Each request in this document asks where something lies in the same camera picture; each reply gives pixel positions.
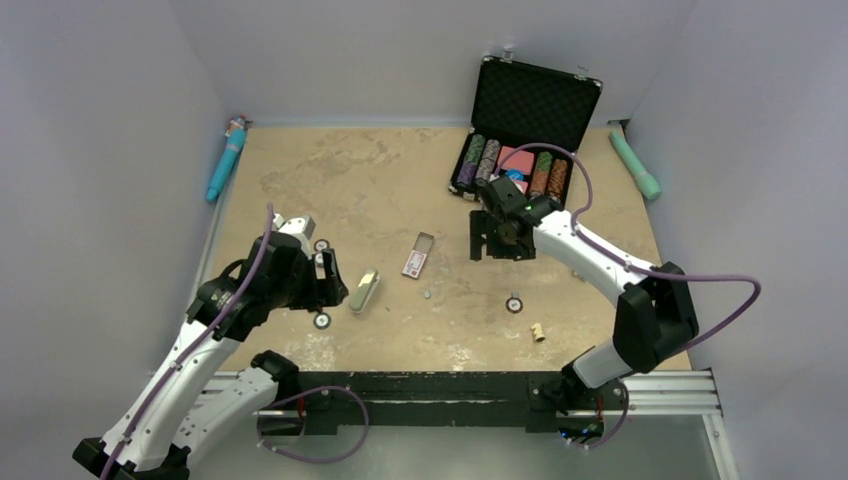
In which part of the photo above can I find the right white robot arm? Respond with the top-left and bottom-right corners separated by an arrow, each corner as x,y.
469,178 -> 699,409

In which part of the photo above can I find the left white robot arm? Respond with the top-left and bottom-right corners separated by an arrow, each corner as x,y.
72,231 -> 348,479

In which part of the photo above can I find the black white poker chip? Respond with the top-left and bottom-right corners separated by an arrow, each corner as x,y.
313,312 -> 332,330

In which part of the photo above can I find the red staple box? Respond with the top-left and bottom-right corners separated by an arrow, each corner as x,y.
401,232 -> 435,280

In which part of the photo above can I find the cream chess piece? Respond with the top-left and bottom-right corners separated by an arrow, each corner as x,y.
530,323 -> 546,343

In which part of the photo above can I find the black poker chip case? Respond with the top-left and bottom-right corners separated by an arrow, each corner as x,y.
448,56 -> 603,202

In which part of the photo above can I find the green cylindrical toy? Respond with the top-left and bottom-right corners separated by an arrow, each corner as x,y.
608,131 -> 662,201

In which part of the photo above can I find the blue cylindrical toy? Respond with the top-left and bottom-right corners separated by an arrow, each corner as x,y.
205,115 -> 250,203

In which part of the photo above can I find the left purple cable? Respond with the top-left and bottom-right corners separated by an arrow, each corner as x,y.
97,202 -> 276,480

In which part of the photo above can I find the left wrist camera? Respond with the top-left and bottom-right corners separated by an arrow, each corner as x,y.
272,213 -> 316,257

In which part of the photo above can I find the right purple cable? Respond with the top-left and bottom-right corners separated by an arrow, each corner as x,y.
493,143 -> 763,356

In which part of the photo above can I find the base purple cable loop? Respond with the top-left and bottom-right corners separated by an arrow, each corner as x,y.
254,386 -> 371,465

